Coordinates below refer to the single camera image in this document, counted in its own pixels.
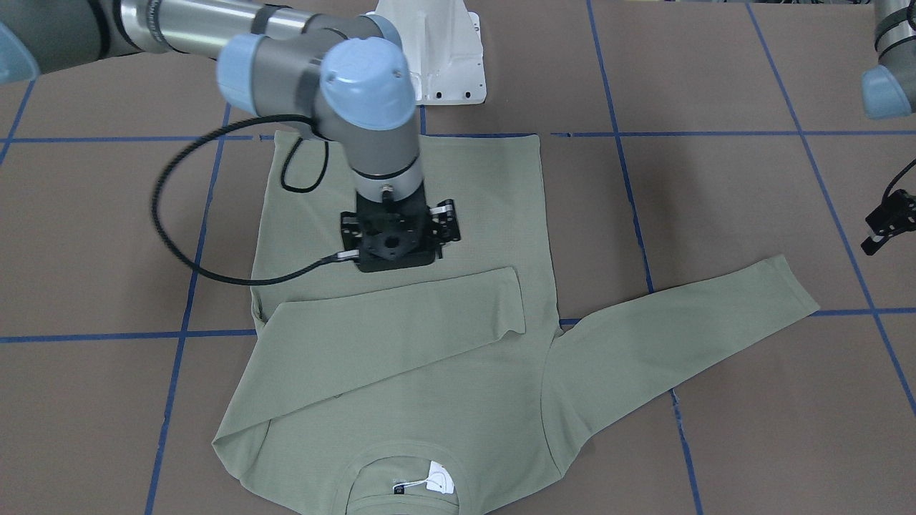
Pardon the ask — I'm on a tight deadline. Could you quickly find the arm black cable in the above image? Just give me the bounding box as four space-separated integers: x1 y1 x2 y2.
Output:
882 157 916 205
151 114 359 286

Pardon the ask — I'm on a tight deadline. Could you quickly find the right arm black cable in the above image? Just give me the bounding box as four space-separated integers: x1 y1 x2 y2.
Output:
151 114 359 286

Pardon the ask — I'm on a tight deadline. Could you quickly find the olive green long-sleeve shirt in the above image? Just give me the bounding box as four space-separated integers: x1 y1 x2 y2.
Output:
212 136 818 514

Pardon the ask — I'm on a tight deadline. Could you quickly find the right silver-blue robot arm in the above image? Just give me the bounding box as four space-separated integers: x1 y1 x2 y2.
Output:
1 1 461 284

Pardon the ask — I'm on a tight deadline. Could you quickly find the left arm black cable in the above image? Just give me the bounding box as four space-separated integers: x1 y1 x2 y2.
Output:
882 157 916 205

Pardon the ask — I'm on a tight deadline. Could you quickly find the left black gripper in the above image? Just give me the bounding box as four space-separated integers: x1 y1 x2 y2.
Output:
861 190 915 255

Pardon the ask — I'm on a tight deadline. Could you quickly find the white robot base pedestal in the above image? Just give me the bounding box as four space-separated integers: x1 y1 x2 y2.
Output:
370 1 487 107

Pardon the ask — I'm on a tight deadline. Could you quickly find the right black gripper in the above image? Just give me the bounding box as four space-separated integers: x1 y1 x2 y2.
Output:
340 185 461 273

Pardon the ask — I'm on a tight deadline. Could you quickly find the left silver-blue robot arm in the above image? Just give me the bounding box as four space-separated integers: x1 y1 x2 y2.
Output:
860 1 915 255

